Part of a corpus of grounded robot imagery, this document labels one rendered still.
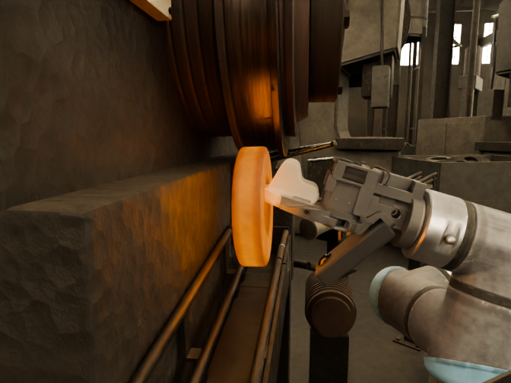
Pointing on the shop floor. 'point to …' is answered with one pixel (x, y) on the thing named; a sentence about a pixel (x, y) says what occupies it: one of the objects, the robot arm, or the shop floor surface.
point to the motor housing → (329, 328)
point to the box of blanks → (464, 176)
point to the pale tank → (419, 12)
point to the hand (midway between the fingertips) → (255, 191)
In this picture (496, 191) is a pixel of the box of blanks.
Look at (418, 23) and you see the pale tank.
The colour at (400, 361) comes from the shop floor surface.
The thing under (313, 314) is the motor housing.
